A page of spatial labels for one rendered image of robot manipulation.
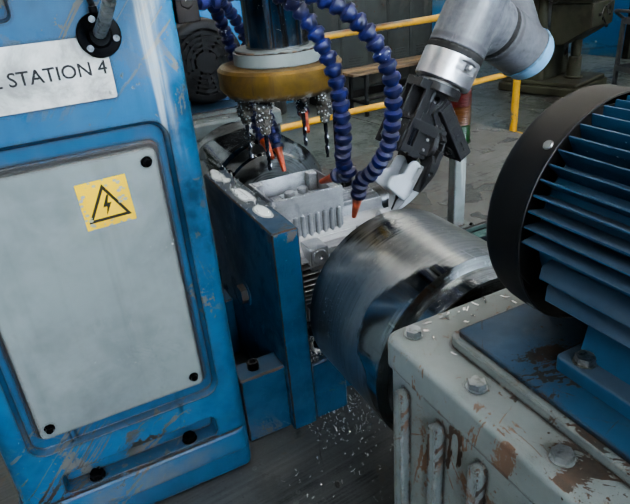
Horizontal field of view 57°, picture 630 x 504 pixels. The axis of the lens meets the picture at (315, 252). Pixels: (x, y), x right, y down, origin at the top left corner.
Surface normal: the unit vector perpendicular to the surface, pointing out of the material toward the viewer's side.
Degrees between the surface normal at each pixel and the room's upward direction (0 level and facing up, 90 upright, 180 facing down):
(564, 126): 35
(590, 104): 16
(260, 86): 90
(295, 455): 0
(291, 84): 90
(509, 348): 0
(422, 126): 90
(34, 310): 90
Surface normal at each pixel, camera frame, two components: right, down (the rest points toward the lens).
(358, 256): -0.58, -0.56
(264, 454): -0.07, -0.89
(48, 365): 0.45, 0.37
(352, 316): -0.84, -0.12
